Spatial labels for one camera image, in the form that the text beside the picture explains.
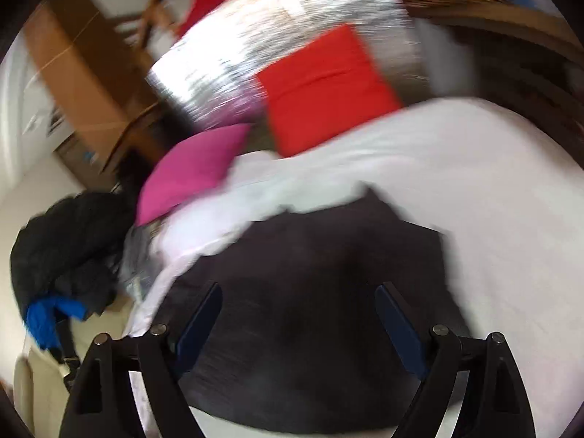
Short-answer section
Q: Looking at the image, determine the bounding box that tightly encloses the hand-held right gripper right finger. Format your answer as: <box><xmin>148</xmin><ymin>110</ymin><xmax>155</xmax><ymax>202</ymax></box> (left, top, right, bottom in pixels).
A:
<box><xmin>374</xmin><ymin>281</ymin><xmax>537</xmax><ymax>438</ymax></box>

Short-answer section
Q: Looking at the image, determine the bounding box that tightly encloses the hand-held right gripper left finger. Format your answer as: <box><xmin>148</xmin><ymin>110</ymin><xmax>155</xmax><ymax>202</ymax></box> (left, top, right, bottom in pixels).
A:
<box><xmin>58</xmin><ymin>281</ymin><xmax>223</xmax><ymax>438</ymax></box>

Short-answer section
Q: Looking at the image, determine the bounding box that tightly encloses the black quilted jacket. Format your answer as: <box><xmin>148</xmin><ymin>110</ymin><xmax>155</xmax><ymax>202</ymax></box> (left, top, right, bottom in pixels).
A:
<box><xmin>150</xmin><ymin>187</ymin><xmax>470</xmax><ymax>434</ymax></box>

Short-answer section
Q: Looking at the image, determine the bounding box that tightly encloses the grey garment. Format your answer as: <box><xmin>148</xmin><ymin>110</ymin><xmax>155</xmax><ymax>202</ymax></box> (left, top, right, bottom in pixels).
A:
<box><xmin>119</xmin><ymin>221</ymin><xmax>169</xmax><ymax>302</ymax></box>

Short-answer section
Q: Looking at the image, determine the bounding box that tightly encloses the beige leather sofa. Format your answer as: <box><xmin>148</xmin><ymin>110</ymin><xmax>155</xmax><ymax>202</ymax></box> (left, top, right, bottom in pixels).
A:
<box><xmin>14</xmin><ymin>296</ymin><xmax>151</xmax><ymax>438</ymax></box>

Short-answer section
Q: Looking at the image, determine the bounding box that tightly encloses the black puffer coat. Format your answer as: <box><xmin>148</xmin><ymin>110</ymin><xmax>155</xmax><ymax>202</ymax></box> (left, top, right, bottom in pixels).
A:
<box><xmin>10</xmin><ymin>192</ymin><xmax>138</xmax><ymax>320</ymax></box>

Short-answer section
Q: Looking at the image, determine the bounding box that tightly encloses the blue jacket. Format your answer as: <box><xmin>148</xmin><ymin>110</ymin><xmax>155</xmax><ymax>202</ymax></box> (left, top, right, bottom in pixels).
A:
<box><xmin>25</xmin><ymin>296</ymin><xmax>89</xmax><ymax>384</ymax></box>

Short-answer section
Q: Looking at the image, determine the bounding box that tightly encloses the pink pillow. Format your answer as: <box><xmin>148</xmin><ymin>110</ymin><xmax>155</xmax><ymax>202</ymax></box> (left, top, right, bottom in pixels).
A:
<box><xmin>136</xmin><ymin>123</ymin><xmax>253</xmax><ymax>226</ymax></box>

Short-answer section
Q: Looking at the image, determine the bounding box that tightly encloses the white bed sheet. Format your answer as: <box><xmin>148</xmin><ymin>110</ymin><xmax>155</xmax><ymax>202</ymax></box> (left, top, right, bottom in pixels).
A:
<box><xmin>123</xmin><ymin>98</ymin><xmax>580</xmax><ymax>438</ymax></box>

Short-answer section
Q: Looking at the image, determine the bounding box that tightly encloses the red pillow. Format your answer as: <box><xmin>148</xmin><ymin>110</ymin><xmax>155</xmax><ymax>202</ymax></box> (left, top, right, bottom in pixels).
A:
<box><xmin>255</xmin><ymin>24</ymin><xmax>403</xmax><ymax>158</ymax></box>

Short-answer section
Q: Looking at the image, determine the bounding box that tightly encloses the silver foil panel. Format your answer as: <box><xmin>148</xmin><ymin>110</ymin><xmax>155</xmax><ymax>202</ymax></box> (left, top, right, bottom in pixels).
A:
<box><xmin>146</xmin><ymin>0</ymin><xmax>423</xmax><ymax>135</ymax></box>

